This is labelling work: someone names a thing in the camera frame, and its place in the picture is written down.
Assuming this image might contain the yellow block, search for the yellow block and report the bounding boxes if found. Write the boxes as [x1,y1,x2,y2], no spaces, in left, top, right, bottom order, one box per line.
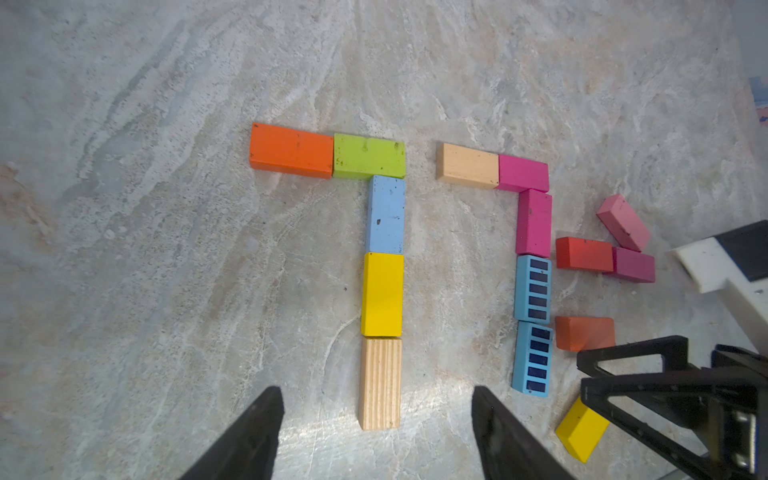
[555,397,610,464]
[361,252,405,337]

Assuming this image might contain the yellow block front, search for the yellow block front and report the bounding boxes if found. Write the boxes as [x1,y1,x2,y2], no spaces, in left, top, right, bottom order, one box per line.
[555,397,610,464]

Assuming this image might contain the tan wooden block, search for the tan wooden block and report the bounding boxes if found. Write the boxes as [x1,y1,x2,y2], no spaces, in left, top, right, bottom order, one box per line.
[436,143,499,189]

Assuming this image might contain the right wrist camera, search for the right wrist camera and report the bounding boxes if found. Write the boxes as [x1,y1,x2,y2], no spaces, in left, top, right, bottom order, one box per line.
[669,220,767,356]

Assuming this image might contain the orange block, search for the orange block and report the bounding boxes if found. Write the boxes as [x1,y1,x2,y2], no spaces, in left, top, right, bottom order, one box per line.
[555,316,616,352]
[249,123,334,179]

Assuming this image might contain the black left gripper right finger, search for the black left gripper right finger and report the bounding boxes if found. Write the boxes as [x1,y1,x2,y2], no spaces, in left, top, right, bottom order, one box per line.
[471,385,574,480]

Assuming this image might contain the blue slotted block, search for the blue slotted block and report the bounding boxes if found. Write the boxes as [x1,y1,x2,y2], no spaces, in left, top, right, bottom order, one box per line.
[511,321,554,398]
[514,255,552,325]

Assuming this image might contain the striped natural wood block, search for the striped natural wood block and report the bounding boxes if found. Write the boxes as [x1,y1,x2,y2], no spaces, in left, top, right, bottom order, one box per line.
[358,337,402,431]

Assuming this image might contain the green block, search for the green block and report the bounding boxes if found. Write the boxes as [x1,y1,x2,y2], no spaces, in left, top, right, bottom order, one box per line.
[332,133,406,180]

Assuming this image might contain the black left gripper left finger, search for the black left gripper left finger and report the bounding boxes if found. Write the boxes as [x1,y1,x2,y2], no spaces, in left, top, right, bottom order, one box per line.
[181,386,285,480]

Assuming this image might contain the light blue block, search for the light blue block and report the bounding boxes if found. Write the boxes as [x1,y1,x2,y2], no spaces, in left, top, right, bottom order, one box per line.
[366,175,406,255]

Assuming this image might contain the red block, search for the red block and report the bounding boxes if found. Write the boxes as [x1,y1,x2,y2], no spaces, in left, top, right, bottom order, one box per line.
[555,237,614,273]

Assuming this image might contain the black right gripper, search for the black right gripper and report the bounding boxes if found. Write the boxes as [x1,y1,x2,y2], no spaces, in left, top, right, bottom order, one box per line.
[577,335,767,479]

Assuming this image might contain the light pink block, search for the light pink block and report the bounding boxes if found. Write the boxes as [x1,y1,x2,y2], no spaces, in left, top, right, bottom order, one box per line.
[597,194,651,252]

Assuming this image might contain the magenta block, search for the magenta block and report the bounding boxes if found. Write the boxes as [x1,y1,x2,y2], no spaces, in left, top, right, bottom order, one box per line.
[611,247,656,283]
[497,154,550,193]

